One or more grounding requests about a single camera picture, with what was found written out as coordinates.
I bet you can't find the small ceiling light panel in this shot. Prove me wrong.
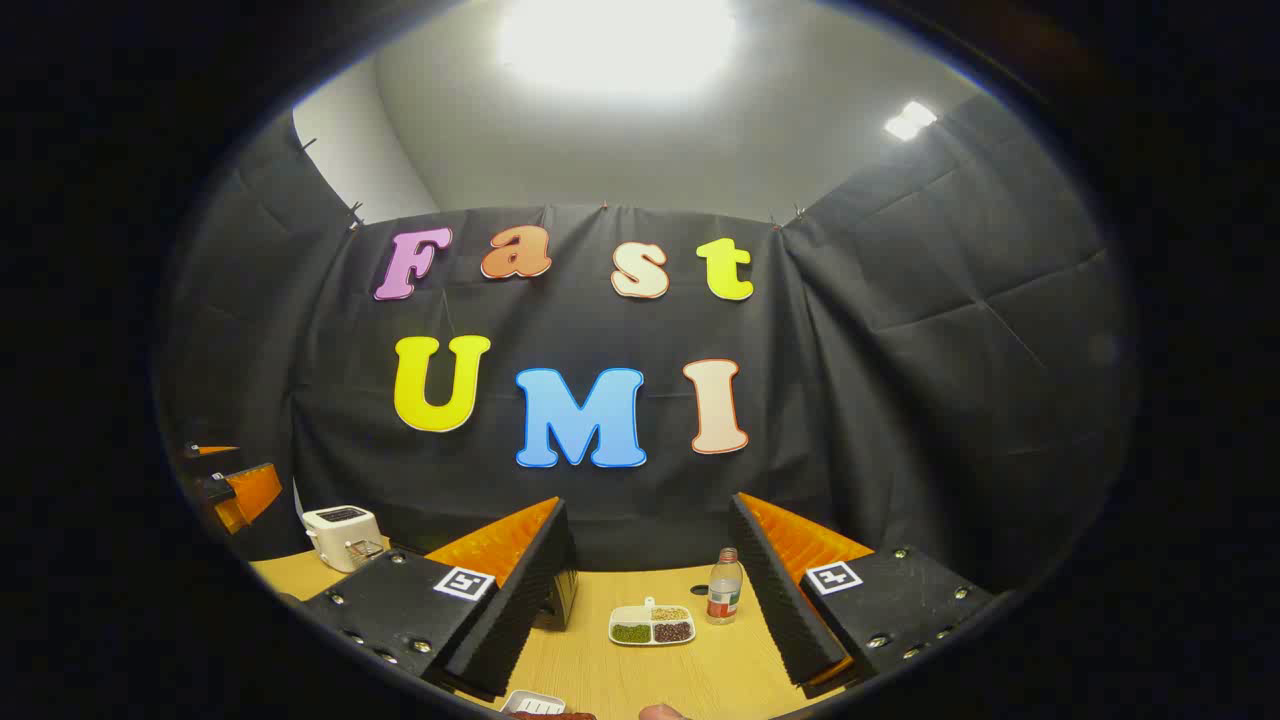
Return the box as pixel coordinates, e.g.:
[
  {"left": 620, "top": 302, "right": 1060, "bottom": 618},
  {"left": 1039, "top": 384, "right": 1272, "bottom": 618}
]
[{"left": 884, "top": 100, "right": 939, "bottom": 142}]

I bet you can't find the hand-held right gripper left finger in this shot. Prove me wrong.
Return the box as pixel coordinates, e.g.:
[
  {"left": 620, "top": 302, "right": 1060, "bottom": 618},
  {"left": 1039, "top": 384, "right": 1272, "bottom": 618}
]
[{"left": 300, "top": 497, "right": 579, "bottom": 699}]

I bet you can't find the white divided bean plate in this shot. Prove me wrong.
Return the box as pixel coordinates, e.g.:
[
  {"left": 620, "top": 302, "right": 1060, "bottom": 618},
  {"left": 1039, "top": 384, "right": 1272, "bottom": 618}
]
[{"left": 608, "top": 598, "right": 697, "bottom": 647}]

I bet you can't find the clear red label bottle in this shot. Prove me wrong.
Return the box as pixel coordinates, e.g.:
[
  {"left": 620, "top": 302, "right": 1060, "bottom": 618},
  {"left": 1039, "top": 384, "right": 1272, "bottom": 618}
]
[{"left": 707, "top": 547, "right": 745, "bottom": 626}]

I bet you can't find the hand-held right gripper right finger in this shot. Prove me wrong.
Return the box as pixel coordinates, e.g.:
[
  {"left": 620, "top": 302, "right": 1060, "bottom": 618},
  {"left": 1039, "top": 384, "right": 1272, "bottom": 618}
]
[{"left": 729, "top": 492, "right": 997, "bottom": 691}]

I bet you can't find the white ribbed tray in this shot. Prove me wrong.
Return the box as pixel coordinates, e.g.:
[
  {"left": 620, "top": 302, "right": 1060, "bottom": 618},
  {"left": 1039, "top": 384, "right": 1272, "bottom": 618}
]
[{"left": 500, "top": 689, "right": 568, "bottom": 717}]

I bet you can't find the large ceiling light panel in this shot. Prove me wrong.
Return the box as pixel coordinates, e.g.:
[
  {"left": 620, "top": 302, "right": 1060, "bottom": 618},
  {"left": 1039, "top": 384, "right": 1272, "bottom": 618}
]
[{"left": 497, "top": 0, "right": 741, "bottom": 101}]

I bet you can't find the white toaster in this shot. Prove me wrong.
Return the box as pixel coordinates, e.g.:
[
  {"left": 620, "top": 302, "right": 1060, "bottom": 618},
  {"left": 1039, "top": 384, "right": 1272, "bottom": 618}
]
[{"left": 302, "top": 505, "right": 385, "bottom": 574}]

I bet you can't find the black backdrop cloth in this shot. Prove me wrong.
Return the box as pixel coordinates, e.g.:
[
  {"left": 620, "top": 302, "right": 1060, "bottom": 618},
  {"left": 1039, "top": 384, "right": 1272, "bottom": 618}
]
[{"left": 160, "top": 95, "right": 1141, "bottom": 593}]

